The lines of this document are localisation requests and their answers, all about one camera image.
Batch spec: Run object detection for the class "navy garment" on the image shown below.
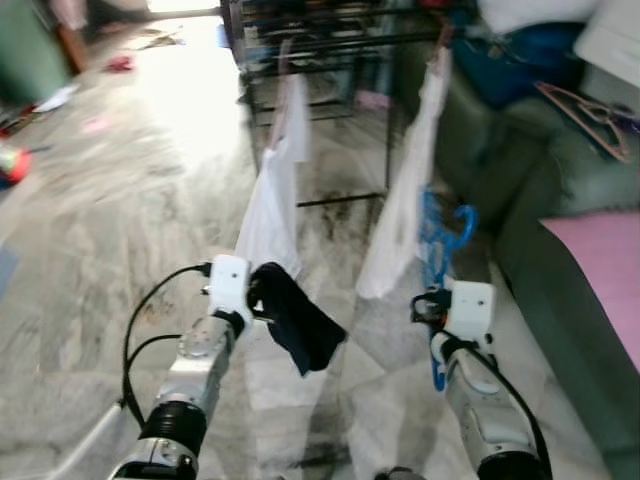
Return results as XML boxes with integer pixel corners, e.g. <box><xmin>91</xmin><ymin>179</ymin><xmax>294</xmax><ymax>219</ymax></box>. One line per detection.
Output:
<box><xmin>250</xmin><ymin>262</ymin><xmax>349</xmax><ymax>378</ymax></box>

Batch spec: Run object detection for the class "blue plastic hanger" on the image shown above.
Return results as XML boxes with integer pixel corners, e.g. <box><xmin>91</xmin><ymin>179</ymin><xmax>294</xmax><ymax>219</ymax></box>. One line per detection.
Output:
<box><xmin>417</xmin><ymin>189</ymin><xmax>480</xmax><ymax>393</ymax></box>

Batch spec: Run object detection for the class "white shirt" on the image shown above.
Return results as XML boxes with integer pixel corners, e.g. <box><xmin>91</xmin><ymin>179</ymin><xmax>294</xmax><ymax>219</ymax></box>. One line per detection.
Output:
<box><xmin>234</xmin><ymin>68</ymin><xmax>312</xmax><ymax>281</ymax></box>
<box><xmin>355</xmin><ymin>45</ymin><xmax>454</xmax><ymax>301</ymax></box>

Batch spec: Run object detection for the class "dark green sofa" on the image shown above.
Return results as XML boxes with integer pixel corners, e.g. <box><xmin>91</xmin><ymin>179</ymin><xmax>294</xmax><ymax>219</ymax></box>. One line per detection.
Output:
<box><xmin>395</xmin><ymin>40</ymin><xmax>640</xmax><ymax>480</ymax></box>

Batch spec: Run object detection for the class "robot right leg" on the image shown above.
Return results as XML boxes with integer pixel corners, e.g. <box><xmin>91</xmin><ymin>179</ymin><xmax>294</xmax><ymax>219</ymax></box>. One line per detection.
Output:
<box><xmin>375</xmin><ymin>466</ymin><xmax>426</xmax><ymax>480</ymax></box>

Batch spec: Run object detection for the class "pink cushion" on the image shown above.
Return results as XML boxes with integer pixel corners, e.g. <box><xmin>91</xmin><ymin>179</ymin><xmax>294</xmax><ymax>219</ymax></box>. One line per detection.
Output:
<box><xmin>540</xmin><ymin>209</ymin><xmax>640</xmax><ymax>371</ymax></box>

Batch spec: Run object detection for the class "pink cloth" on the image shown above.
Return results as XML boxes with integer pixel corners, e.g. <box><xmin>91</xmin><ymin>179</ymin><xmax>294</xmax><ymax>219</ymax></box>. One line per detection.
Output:
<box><xmin>357</xmin><ymin>90</ymin><xmax>393</xmax><ymax>111</ymax></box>

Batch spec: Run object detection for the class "blue bag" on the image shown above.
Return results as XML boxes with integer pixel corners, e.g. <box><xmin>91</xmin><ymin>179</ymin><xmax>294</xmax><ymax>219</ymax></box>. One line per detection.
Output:
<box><xmin>450</xmin><ymin>22</ymin><xmax>591</xmax><ymax>111</ymax></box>

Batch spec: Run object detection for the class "black metal drying rack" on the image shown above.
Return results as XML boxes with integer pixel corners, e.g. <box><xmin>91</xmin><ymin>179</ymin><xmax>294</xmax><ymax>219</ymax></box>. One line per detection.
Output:
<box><xmin>220</xmin><ymin>0</ymin><xmax>471</xmax><ymax>211</ymax></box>

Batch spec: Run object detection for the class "red cloth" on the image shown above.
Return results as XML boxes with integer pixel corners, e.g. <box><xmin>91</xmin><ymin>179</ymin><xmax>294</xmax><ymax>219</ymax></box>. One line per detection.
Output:
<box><xmin>104</xmin><ymin>55</ymin><xmax>137</xmax><ymax>74</ymax></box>

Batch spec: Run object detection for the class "beige patterned cloth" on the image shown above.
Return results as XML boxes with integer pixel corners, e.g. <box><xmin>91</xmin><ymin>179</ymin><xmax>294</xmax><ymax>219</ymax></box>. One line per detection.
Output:
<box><xmin>125</xmin><ymin>30</ymin><xmax>186</xmax><ymax>51</ymax></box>

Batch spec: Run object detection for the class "red and blue backpack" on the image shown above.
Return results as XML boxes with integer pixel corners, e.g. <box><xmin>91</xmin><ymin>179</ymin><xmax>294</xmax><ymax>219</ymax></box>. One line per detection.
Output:
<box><xmin>0</xmin><ymin>143</ymin><xmax>33</xmax><ymax>189</ymax></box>

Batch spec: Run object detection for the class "white paper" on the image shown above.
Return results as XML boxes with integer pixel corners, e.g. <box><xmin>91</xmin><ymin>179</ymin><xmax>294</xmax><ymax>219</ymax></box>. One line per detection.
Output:
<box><xmin>33</xmin><ymin>85</ymin><xmax>81</xmax><ymax>113</ymax></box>

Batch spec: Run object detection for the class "white pillow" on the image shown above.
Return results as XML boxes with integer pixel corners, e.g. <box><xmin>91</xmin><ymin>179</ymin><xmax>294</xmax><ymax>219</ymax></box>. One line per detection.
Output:
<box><xmin>478</xmin><ymin>0</ymin><xmax>606</xmax><ymax>36</ymax></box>

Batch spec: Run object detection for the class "white storage box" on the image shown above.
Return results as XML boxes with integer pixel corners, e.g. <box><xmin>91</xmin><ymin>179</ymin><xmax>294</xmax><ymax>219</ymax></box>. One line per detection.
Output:
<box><xmin>572</xmin><ymin>0</ymin><xmax>640</xmax><ymax>89</ymax></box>

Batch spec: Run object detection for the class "green bin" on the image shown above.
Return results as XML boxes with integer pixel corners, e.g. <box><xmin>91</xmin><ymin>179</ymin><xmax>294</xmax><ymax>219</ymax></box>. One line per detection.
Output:
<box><xmin>0</xmin><ymin>0</ymin><xmax>73</xmax><ymax>106</ymax></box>

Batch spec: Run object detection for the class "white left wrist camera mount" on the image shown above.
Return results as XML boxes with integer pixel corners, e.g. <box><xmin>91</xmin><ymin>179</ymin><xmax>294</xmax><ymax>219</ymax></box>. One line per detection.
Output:
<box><xmin>206</xmin><ymin>254</ymin><xmax>252</xmax><ymax>323</ymax></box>

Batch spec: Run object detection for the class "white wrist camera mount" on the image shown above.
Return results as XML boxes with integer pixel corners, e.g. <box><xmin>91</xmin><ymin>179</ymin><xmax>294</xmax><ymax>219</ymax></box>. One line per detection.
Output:
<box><xmin>447</xmin><ymin>280</ymin><xmax>498</xmax><ymax>343</ymax></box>
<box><xmin>206</xmin><ymin>254</ymin><xmax>252</xmax><ymax>323</ymax></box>

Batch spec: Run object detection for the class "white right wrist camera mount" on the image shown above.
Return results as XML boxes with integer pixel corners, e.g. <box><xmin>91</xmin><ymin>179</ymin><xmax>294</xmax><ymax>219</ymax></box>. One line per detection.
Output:
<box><xmin>447</xmin><ymin>280</ymin><xmax>498</xmax><ymax>343</ymax></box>

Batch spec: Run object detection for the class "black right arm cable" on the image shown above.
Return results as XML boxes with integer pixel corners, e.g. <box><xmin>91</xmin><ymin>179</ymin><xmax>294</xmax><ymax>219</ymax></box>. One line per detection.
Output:
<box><xmin>411</xmin><ymin>290</ymin><xmax>553</xmax><ymax>471</ymax></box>

